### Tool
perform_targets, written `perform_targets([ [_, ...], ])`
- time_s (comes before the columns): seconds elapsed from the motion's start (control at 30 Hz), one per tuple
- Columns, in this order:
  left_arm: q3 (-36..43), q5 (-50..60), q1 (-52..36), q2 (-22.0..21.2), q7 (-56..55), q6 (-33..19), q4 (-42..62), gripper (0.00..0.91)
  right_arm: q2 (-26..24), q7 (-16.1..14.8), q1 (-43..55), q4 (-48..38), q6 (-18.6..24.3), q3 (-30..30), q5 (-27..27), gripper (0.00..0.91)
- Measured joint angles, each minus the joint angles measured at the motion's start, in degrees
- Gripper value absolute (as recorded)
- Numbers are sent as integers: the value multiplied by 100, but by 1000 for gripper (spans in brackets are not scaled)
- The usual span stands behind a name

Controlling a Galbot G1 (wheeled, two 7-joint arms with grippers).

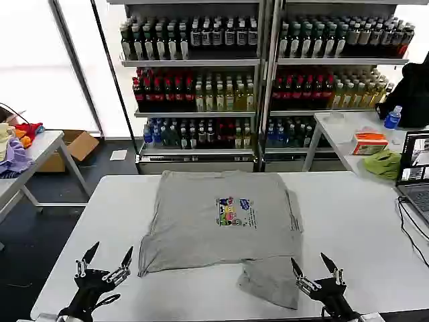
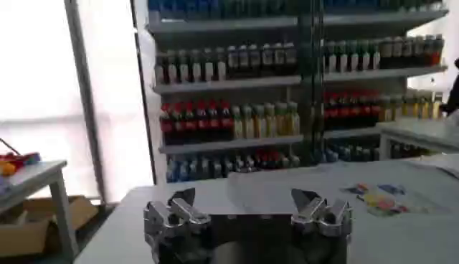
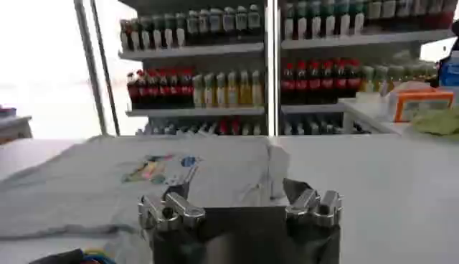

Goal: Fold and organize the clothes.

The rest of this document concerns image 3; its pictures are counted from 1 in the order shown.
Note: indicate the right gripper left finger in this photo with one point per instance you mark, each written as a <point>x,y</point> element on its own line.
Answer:
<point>179,211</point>

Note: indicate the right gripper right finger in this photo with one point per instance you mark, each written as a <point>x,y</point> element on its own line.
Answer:
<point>319,209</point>

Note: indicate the grey printed t-shirt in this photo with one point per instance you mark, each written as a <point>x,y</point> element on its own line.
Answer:
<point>89,204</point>

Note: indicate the white side table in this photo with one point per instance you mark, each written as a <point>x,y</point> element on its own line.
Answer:
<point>369,114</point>

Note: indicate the multicoloured cloth bundle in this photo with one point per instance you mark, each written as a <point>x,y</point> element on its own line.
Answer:
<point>71,257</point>

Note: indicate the shelf of drink bottles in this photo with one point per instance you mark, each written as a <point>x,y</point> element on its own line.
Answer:
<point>315,79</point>
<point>201,86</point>

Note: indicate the green cloth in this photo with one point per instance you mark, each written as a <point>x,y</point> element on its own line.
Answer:
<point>437,123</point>

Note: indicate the orange tissue box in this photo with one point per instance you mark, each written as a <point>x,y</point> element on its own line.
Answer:
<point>423,104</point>

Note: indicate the thin dark pole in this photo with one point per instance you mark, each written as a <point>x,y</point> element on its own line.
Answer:
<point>105,71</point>

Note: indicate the blue-label water bottle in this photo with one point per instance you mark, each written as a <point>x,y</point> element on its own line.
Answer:
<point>450,71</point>

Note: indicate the grey window frame post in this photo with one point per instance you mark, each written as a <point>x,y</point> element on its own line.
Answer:
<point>89,64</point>

